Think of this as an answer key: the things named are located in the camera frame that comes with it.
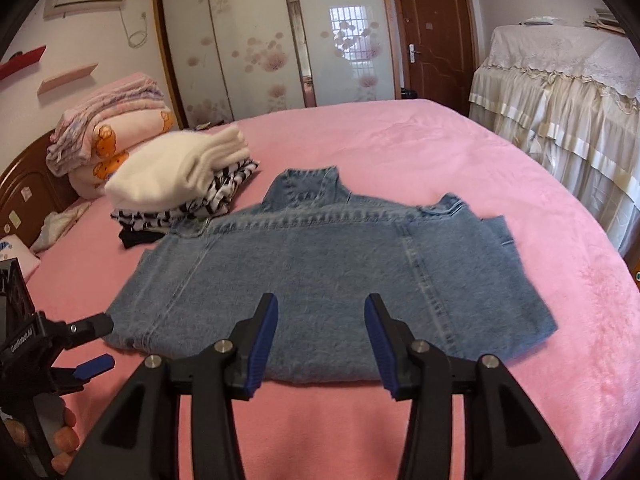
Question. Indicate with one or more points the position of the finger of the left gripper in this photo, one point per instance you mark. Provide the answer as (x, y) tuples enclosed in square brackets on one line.
[(66, 379), (78, 333)]

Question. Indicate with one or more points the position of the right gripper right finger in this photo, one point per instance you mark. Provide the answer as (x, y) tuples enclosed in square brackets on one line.
[(505, 436)]

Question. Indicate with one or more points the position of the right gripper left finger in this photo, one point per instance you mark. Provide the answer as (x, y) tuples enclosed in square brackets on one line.
[(137, 436)]

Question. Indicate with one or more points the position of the blue denim jacket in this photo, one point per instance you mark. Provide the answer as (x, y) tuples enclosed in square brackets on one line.
[(456, 279)]

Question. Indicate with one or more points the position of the person left hand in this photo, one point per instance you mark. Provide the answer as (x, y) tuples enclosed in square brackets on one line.
[(65, 440)]

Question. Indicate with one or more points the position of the black folded garment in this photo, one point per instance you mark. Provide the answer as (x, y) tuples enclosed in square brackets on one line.
[(131, 238)]

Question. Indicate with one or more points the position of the white crumpled cloth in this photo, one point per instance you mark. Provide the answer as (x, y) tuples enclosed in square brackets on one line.
[(57, 225)]

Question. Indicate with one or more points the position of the wooden headboard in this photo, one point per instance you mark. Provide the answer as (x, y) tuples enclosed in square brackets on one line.
[(29, 192)]

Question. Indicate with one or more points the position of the white folded garment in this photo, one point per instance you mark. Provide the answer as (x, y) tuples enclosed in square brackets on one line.
[(174, 168)]

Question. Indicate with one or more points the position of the striped pink folded blanket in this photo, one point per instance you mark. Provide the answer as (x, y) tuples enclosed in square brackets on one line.
[(71, 141)]

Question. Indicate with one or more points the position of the black white patterned garment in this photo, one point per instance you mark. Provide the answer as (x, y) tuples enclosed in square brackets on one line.
[(215, 202)]

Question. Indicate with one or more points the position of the pink bear print quilt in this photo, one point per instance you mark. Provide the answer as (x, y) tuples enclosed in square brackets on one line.
[(112, 142)]

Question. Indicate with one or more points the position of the floral sliding wardrobe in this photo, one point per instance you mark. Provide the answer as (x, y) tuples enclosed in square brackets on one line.
[(227, 60)]

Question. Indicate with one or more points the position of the cream lace covered furniture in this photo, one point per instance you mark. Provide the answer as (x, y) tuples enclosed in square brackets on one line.
[(568, 97)]

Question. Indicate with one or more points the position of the brown wooden door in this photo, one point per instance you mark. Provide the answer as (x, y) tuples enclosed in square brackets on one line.
[(438, 48)]

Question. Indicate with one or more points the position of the pink wall shelf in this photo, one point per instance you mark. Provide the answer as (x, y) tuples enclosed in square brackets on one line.
[(67, 77)]

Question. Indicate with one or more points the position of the red wall shelf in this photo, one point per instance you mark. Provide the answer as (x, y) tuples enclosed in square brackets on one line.
[(20, 61)]

